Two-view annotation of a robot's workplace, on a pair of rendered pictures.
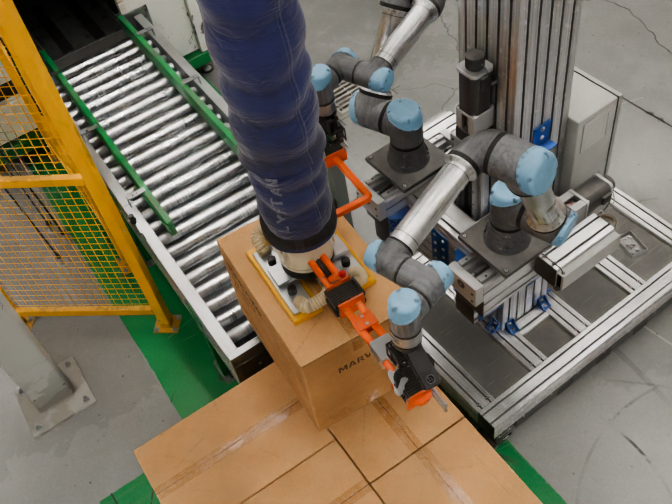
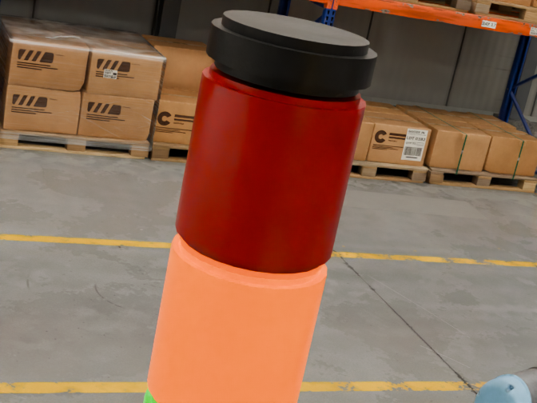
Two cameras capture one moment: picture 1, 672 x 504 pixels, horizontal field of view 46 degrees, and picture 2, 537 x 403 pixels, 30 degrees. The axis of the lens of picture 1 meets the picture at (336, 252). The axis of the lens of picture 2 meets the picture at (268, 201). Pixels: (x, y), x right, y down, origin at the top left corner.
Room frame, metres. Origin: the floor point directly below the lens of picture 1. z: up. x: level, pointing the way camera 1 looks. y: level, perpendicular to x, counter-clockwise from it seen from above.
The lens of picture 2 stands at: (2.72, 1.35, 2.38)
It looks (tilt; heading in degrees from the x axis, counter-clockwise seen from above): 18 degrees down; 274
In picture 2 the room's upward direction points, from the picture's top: 12 degrees clockwise
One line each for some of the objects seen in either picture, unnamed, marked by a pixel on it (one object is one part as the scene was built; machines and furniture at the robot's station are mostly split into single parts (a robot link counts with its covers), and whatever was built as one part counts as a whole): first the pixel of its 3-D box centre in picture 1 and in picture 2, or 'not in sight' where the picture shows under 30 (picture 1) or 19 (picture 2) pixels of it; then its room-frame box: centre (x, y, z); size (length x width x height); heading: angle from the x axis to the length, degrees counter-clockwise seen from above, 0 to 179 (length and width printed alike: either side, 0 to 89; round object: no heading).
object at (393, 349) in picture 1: (406, 348); not in sight; (1.06, -0.12, 1.34); 0.09 x 0.08 x 0.12; 21
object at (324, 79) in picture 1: (320, 84); not in sight; (1.94, -0.06, 1.50); 0.09 x 0.08 x 0.11; 137
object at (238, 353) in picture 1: (309, 313); not in sight; (1.78, 0.14, 0.58); 0.70 x 0.03 x 0.06; 115
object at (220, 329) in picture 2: not in sight; (236, 325); (2.74, 1.05, 2.24); 0.05 x 0.05 x 0.05
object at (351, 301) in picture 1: (345, 296); not in sight; (1.36, 0.00, 1.20); 0.10 x 0.08 x 0.06; 111
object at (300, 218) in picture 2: not in sight; (268, 164); (2.74, 1.05, 2.30); 0.05 x 0.05 x 0.05
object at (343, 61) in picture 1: (343, 67); not in sight; (2.00, -0.14, 1.50); 0.11 x 0.11 x 0.08; 47
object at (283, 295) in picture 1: (282, 277); not in sight; (1.56, 0.18, 1.10); 0.34 x 0.10 x 0.05; 21
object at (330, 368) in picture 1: (319, 306); not in sight; (1.58, 0.09, 0.87); 0.60 x 0.40 x 0.40; 21
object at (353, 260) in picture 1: (335, 250); not in sight; (1.63, 0.00, 1.09); 0.34 x 0.10 x 0.05; 21
